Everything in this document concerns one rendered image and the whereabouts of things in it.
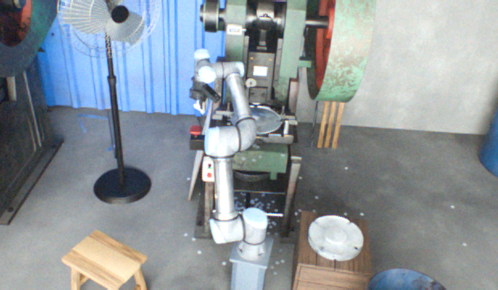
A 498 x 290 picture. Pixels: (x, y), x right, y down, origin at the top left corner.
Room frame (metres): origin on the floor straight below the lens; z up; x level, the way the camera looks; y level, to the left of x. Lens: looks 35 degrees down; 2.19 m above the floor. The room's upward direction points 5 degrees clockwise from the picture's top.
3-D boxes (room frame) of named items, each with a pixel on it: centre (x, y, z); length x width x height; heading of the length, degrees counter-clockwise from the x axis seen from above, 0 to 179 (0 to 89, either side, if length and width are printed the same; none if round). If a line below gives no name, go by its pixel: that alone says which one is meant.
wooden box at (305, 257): (1.83, -0.48, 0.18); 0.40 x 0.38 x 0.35; 176
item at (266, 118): (2.29, 0.00, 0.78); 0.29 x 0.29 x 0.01
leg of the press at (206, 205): (2.54, 0.28, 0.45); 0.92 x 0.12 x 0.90; 3
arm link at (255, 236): (1.62, -0.03, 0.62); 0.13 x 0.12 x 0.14; 110
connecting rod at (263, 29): (2.42, 0.01, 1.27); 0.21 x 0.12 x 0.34; 3
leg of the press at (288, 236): (2.57, -0.25, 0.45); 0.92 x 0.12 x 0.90; 3
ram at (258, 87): (2.38, 0.01, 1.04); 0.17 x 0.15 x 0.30; 3
